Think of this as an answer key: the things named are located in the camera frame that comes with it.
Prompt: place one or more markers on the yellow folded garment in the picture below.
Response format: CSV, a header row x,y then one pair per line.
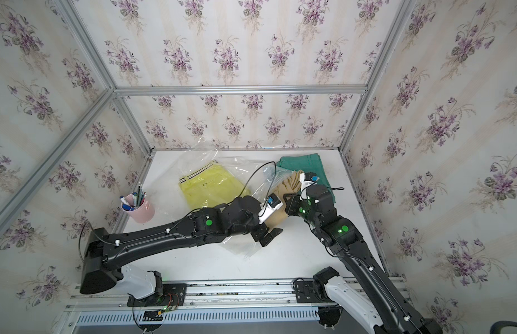
x,y
208,184

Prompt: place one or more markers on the beige garment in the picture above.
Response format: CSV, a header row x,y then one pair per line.
x,y
290,184

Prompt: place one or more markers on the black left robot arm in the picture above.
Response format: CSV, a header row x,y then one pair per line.
x,y
108,258

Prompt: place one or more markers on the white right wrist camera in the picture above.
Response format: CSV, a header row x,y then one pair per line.
x,y
307,179

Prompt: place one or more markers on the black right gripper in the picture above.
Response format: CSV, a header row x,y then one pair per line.
x,y
292,207

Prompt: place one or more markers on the white slotted cable duct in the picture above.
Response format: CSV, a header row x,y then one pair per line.
x,y
198,316

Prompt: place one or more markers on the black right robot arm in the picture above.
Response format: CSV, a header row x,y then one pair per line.
x,y
381,308

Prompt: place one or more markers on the green garment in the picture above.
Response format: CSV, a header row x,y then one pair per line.
x,y
292,167

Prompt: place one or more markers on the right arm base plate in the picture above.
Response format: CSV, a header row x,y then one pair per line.
x,y
309,291

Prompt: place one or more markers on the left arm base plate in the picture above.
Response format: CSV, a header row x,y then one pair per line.
x,y
173,295

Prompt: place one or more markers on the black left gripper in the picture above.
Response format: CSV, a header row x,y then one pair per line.
x,y
259,234

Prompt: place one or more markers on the aluminium mounting rail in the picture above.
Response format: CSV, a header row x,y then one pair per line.
x,y
204,294

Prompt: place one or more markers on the clear plastic vacuum bag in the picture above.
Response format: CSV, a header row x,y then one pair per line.
x,y
170,205

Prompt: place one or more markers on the pink pen cup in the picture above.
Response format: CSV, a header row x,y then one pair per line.
x,y
137,206

